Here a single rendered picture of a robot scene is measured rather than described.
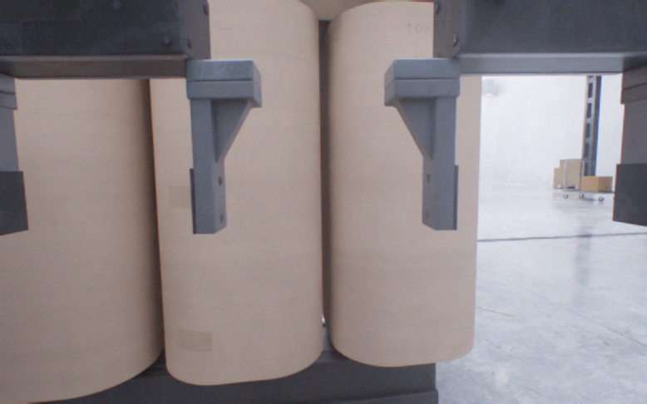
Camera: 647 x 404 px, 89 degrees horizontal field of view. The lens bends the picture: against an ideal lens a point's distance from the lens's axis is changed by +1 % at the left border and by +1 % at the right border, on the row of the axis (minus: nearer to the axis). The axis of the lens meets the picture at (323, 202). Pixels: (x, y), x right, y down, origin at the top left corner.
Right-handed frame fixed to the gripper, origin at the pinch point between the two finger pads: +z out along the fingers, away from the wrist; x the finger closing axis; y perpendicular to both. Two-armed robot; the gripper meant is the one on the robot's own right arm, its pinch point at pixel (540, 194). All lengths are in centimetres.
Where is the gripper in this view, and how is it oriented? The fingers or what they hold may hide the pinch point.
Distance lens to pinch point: 25.7
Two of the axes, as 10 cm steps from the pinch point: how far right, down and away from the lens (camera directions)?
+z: 0.1, 10.0, 0.9
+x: 10.0, -0.1, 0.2
